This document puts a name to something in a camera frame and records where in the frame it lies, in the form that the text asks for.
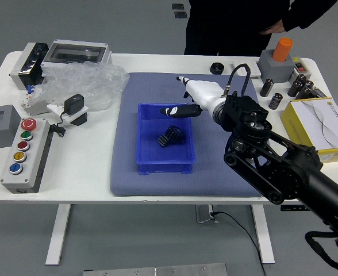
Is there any blue plastic box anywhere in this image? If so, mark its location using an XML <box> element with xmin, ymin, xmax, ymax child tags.
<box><xmin>136</xmin><ymin>102</ymin><xmax>198</xmax><ymax>175</ymax></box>

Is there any silver metal plate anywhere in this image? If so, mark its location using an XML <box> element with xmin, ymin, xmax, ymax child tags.
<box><xmin>82</xmin><ymin>262</ymin><xmax>228</xmax><ymax>276</ymax></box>

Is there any white wall switch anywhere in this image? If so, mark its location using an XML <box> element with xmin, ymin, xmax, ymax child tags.
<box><xmin>231</xmin><ymin>59</ymin><xmax>262</xmax><ymax>79</ymax></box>

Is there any black adapter cord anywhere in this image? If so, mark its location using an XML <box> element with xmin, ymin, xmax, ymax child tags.
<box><xmin>48</xmin><ymin>110</ymin><xmax>68</xmax><ymax>138</ymax></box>

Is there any white red-button switch box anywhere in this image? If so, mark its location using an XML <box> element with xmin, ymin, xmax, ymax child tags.
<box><xmin>286</xmin><ymin>56</ymin><xmax>313</xmax><ymax>81</ymax></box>

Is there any blue-grey mat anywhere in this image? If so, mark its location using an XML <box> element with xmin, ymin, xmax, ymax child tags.
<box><xmin>109</xmin><ymin>71</ymin><xmax>278</xmax><ymax>198</ymax></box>

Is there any yellow and white carton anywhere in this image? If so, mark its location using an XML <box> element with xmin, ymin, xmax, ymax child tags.
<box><xmin>280</xmin><ymin>97</ymin><xmax>338</xmax><ymax>164</ymax></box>

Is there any black hex nut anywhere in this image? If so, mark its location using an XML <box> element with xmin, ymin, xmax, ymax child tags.
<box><xmin>209</xmin><ymin>61</ymin><xmax>225</xmax><ymax>75</ymax></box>

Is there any clear plastic bag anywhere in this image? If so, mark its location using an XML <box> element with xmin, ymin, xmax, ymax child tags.
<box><xmin>30</xmin><ymin>62</ymin><xmax>130</xmax><ymax>113</ymax></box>

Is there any big black gear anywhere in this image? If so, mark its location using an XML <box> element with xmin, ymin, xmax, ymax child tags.
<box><xmin>164</xmin><ymin>125</ymin><xmax>187</xmax><ymax>146</ymax></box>

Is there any person's left hand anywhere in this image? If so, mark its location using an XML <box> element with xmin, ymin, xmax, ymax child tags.
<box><xmin>259</xmin><ymin>21</ymin><xmax>286</xmax><ymax>36</ymax></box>

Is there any black power cable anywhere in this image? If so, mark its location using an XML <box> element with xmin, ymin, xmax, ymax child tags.
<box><xmin>212</xmin><ymin>211</ymin><xmax>269</xmax><ymax>276</ymax></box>

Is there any small black labelled component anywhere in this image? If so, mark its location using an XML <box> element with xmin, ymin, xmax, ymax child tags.
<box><xmin>311</xmin><ymin>87</ymin><xmax>329</xmax><ymax>100</ymax></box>

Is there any white table leg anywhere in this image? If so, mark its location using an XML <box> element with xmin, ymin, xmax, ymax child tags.
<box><xmin>249</xmin><ymin>204</ymin><xmax>275</xmax><ymax>264</ymax></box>
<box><xmin>44</xmin><ymin>204</ymin><xmax>72</xmax><ymax>266</ymax></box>

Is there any white circuit breaker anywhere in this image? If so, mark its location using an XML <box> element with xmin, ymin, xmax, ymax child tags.
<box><xmin>20</xmin><ymin>85</ymin><xmax>51</xmax><ymax>117</ymax></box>

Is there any grey five-button control box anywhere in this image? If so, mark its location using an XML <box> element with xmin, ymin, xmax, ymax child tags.
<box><xmin>0</xmin><ymin>117</ymin><xmax>54</xmax><ymax>194</ymax></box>

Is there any black power adapter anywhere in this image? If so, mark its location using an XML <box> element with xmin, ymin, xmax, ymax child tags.
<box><xmin>63</xmin><ymin>93</ymin><xmax>85</xmax><ymax>113</ymax></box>

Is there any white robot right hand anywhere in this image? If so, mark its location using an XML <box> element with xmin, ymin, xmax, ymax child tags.
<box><xmin>159</xmin><ymin>75</ymin><xmax>225</xmax><ymax>119</ymax></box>

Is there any grey block holder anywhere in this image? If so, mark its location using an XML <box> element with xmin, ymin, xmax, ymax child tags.
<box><xmin>257</xmin><ymin>49</ymin><xmax>295</xmax><ymax>83</ymax></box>

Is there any grey clear-lid distribution box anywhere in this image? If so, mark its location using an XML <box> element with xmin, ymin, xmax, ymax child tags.
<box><xmin>40</xmin><ymin>39</ymin><xmax>113</xmax><ymax>75</ymax></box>

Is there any person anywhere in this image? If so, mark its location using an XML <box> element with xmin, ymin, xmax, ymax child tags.
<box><xmin>183</xmin><ymin>0</ymin><xmax>338</xmax><ymax>57</ymax></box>

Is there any orange cylinder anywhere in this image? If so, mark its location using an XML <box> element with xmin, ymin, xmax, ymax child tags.
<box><xmin>272</xmin><ymin>37</ymin><xmax>294</xmax><ymax>63</ymax></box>

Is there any grey hollow square block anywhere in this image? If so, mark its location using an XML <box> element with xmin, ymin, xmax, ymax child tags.
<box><xmin>0</xmin><ymin>105</ymin><xmax>21</xmax><ymax>150</ymax></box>

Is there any white socket plate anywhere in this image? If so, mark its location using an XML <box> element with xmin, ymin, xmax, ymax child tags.
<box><xmin>46</xmin><ymin>102</ymin><xmax>90</xmax><ymax>127</ymax></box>

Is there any black table height controller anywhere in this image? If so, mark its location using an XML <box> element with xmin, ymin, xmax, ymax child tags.
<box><xmin>280</xmin><ymin>204</ymin><xmax>310</xmax><ymax>212</ymax></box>

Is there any silver table control box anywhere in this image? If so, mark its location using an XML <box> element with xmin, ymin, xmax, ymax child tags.
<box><xmin>194</xmin><ymin>204</ymin><xmax>219</xmax><ymax>224</ymax></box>

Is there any grey box with black panel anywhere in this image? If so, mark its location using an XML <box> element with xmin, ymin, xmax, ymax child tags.
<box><xmin>9</xmin><ymin>42</ymin><xmax>49</xmax><ymax>90</ymax></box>

